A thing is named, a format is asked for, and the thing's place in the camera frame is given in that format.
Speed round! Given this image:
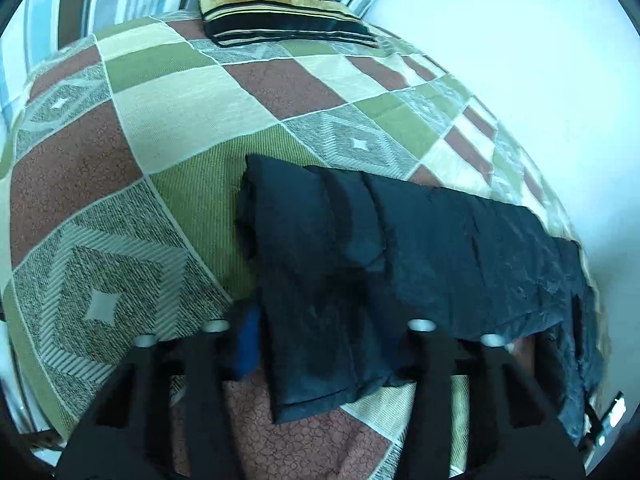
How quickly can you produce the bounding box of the black puffer jacket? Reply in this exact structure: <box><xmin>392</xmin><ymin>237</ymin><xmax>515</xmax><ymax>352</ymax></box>
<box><xmin>235</xmin><ymin>154</ymin><xmax>608</xmax><ymax>436</ymax></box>

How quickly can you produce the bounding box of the checkered patchwork bed cover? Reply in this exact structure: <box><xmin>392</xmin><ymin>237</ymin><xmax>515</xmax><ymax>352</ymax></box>
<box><xmin>0</xmin><ymin>15</ymin><xmax>601</xmax><ymax>480</ymax></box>

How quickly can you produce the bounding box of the gold black striped pillow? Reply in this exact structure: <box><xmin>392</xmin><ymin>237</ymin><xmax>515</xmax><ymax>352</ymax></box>
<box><xmin>195</xmin><ymin>0</ymin><xmax>378</xmax><ymax>50</ymax></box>

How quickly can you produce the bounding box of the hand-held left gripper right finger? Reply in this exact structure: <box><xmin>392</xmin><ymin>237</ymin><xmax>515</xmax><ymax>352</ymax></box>
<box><xmin>394</xmin><ymin>317</ymin><xmax>587</xmax><ymax>480</ymax></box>

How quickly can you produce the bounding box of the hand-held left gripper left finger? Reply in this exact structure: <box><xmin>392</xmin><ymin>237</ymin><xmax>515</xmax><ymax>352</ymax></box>
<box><xmin>55</xmin><ymin>310</ymin><xmax>263</xmax><ymax>480</ymax></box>

